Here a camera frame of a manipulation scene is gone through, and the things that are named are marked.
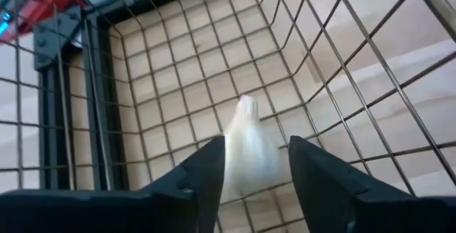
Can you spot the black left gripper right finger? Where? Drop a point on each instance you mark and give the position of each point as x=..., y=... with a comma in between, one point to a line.
x=338, y=197

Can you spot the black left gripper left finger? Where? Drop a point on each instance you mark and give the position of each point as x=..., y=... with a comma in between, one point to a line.
x=107, y=211

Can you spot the red black jobsite radio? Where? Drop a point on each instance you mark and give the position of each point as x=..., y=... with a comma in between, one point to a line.
x=39, y=8

